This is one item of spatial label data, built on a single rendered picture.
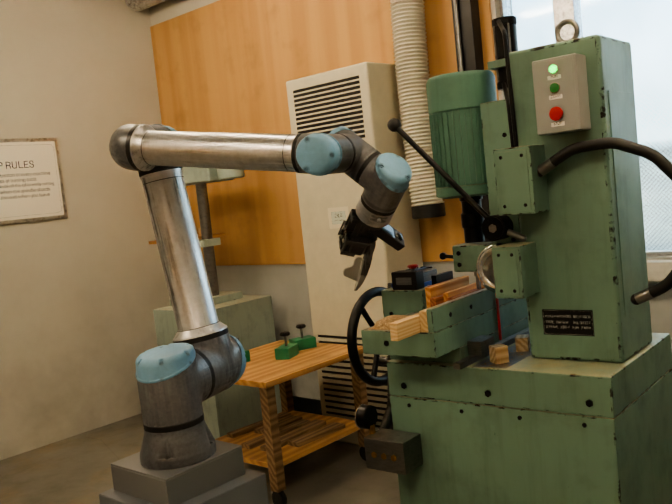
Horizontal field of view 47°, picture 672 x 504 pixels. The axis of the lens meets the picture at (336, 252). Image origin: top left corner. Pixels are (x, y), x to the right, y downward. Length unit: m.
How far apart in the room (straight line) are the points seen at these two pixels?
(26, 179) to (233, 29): 1.43
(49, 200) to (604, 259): 3.45
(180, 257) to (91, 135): 2.82
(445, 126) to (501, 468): 0.84
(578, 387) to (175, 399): 0.94
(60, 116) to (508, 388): 3.48
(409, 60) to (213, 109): 1.57
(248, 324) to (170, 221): 2.17
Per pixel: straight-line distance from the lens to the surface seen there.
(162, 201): 2.06
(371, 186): 1.77
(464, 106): 1.95
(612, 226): 1.77
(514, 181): 1.76
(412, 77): 3.49
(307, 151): 1.67
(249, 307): 4.17
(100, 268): 4.77
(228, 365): 2.07
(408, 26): 3.53
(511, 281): 1.77
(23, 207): 4.55
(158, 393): 1.92
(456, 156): 1.94
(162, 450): 1.95
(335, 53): 4.00
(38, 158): 4.62
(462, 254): 2.02
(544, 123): 1.75
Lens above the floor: 1.25
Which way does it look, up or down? 5 degrees down
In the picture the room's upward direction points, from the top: 6 degrees counter-clockwise
